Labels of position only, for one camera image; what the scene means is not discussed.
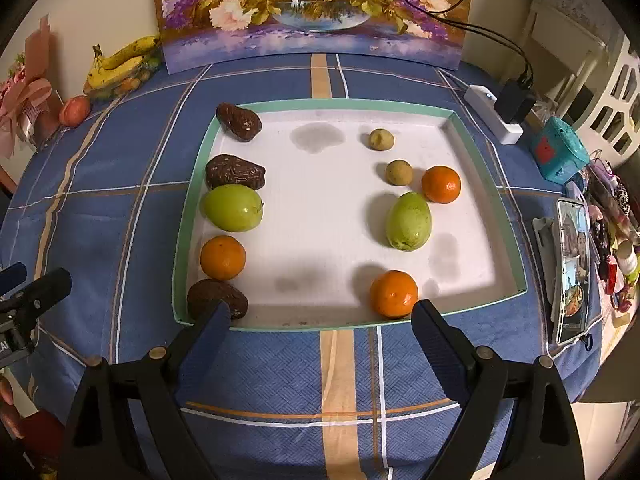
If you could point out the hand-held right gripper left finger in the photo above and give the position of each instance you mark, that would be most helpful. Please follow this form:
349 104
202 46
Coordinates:
207 335

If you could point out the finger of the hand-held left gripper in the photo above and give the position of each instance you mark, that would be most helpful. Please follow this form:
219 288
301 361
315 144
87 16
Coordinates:
12 275
45 287

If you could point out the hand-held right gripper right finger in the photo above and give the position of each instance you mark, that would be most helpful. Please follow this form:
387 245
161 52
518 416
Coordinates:
435 340

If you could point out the large orange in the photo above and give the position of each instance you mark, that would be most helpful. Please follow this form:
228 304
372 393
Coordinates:
393 293

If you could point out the small orange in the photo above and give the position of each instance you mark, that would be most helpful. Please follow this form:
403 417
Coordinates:
223 257

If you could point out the green mango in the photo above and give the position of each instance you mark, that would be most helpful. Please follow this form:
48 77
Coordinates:
409 221

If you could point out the round green fruit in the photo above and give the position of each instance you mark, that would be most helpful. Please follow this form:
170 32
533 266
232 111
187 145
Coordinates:
232 207

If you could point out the white tray with teal rim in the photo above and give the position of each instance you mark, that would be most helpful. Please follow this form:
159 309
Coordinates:
325 210

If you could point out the small tan round fruit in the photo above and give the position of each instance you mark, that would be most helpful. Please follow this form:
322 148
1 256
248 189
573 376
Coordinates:
381 139
399 172

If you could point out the person's left hand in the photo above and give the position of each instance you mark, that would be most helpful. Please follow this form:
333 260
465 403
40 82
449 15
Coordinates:
6 405

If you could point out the blue checked tablecloth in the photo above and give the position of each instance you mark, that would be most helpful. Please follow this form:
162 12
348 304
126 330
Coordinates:
280 385

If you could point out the person's red clothing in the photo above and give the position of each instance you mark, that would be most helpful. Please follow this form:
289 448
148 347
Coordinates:
40 440

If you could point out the grey phone stand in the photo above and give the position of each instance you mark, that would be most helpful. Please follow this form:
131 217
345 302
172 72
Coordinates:
542 245

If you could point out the smartphone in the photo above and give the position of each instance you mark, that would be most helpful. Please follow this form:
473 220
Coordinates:
572 270

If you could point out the red peach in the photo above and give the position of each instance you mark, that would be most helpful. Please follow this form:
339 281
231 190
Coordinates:
75 110

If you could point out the lavender small case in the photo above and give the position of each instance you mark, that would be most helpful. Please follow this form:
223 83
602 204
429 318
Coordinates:
575 191

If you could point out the white pill bottle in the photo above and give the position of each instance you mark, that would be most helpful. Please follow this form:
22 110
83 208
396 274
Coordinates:
627 260

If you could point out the pile of assorted trinkets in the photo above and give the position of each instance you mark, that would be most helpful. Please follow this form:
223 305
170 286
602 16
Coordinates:
612 210

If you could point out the colourful fruit dish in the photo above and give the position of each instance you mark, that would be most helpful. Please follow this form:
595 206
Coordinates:
130 84

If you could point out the teal plastic box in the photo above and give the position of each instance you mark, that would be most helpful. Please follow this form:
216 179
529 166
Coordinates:
562 152

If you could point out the yellow banana bunch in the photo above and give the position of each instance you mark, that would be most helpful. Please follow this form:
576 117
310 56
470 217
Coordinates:
117 70

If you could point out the white power strip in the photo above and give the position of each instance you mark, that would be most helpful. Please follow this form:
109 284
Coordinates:
480 96

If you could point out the black charger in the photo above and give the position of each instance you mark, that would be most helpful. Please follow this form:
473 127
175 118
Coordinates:
512 102

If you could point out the white wooden stand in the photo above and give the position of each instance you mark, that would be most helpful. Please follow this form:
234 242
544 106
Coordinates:
560 20

